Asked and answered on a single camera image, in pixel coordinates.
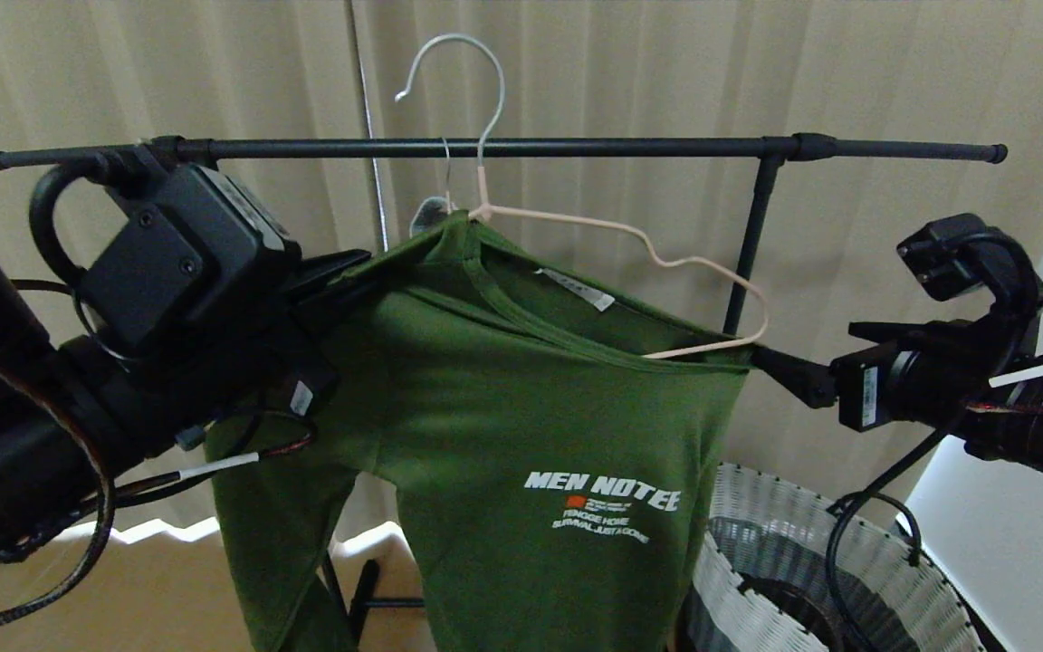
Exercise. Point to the pale grey shorts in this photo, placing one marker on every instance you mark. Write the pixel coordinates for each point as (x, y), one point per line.
(426, 215)

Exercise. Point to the black clothes rack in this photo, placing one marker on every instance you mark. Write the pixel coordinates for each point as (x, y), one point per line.
(666, 147)

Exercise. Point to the green garment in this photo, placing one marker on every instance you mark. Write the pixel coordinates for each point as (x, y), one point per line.
(531, 407)

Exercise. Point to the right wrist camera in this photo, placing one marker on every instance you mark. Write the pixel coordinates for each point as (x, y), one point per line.
(947, 263)

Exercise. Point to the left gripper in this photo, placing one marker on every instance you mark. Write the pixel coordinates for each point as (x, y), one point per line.
(51, 435)

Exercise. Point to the white laundry basket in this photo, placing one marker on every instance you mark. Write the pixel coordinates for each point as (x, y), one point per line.
(757, 507)

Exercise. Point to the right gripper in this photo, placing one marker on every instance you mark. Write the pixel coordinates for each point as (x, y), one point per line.
(938, 380)

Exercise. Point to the pink clothes hanger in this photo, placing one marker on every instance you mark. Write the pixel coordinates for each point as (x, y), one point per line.
(483, 186)
(447, 172)

